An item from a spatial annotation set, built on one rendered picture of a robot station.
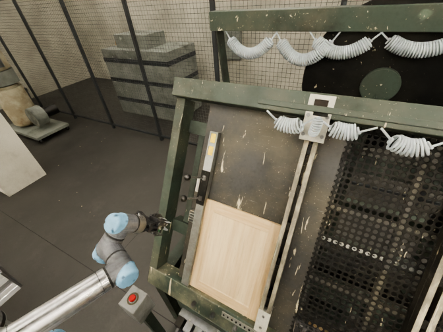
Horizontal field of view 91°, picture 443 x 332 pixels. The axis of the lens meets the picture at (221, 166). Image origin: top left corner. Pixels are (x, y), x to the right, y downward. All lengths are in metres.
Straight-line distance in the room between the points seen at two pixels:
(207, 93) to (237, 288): 1.07
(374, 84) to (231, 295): 1.39
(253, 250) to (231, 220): 0.20
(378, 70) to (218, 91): 0.82
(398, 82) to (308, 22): 0.55
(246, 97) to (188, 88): 0.33
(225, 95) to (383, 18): 0.78
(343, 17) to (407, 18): 0.25
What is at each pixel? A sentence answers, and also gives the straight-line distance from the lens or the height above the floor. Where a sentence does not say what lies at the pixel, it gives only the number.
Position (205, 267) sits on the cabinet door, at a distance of 1.43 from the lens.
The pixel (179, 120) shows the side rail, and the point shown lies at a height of 1.72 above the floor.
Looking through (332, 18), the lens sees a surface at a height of 2.16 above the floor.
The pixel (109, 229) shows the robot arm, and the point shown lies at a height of 1.66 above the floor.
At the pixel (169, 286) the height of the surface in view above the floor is 0.86.
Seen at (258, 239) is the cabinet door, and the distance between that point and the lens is 1.22.
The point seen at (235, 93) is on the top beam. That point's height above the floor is 1.90.
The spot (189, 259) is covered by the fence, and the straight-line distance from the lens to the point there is 1.44.
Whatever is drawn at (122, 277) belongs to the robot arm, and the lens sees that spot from 0.85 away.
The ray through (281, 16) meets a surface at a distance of 1.44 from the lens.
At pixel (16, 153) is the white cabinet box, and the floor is 0.55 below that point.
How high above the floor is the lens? 2.30
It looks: 39 degrees down
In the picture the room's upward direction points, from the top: 4 degrees counter-clockwise
